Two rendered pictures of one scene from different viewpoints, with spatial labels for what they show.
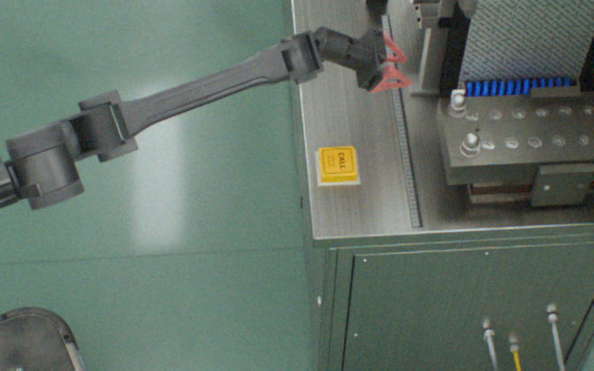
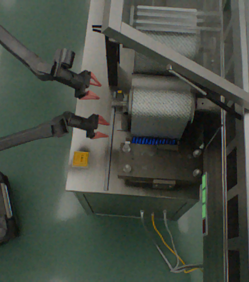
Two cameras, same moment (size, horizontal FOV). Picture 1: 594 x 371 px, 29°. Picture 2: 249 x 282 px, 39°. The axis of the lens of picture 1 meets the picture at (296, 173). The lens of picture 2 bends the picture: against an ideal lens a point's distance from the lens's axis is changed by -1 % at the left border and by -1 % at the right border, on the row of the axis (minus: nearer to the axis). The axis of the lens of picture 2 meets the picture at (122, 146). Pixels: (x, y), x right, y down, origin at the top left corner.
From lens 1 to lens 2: 0.92 m
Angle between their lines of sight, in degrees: 16
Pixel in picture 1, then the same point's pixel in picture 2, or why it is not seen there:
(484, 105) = (138, 148)
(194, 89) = (9, 141)
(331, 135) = (81, 144)
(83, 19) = (34, 48)
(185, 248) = (54, 144)
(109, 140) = not seen: outside the picture
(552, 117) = (164, 157)
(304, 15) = not seen: hidden behind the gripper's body
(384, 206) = (95, 179)
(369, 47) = (91, 123)
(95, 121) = not seen: outside the picture
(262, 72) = (40, 134)
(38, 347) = not seen: outside the picture
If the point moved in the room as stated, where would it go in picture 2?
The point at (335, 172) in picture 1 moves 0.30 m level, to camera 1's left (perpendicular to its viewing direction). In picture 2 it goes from (78, 163) to (19, 153)
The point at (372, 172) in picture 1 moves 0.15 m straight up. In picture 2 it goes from (94, 163) to (91, 154)
